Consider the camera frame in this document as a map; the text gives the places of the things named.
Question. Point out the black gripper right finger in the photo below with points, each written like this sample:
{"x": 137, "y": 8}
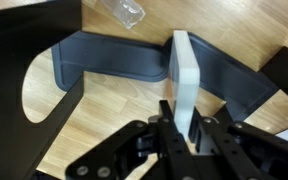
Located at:
{"x": 250, "y": 153}

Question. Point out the black metal bookend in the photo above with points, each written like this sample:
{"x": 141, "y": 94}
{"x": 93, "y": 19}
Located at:
{"x": 237, "y": 80}
{"x": 4, "y": 100}

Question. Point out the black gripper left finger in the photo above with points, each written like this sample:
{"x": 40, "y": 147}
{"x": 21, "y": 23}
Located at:
{"x": 144, "y": 156}

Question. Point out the clear plastic wrapper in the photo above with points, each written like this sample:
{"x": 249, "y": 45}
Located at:
{"x": 127, "y": 13}

